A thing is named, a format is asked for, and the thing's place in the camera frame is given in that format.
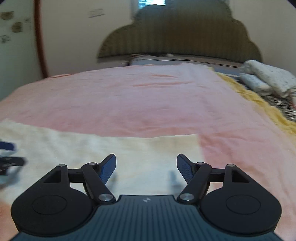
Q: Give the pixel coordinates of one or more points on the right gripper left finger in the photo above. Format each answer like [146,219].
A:
[96,176]

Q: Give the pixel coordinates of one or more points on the yellow blanket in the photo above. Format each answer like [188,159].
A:
[273,113]

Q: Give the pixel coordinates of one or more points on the white wall socket pair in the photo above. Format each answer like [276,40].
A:
[95,13]

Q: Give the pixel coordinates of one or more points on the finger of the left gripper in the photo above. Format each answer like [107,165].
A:
[7,146]

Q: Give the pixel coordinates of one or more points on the window with white frame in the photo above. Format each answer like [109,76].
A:
[136,5]

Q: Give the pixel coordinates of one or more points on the folded white printed quilt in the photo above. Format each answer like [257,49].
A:
[281,81]

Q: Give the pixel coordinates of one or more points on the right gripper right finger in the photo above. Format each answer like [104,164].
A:
[196,176]

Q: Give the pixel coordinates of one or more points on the pink fleece blanket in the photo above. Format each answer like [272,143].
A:
[145,115]

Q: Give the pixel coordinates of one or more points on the grey striped bed sheet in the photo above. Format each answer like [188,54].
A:
[219,65]

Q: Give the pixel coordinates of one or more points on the olive green padded headboard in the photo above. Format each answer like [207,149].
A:
[202,28]

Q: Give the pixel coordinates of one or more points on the brown wooden door frame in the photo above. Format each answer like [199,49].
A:
[39,39]

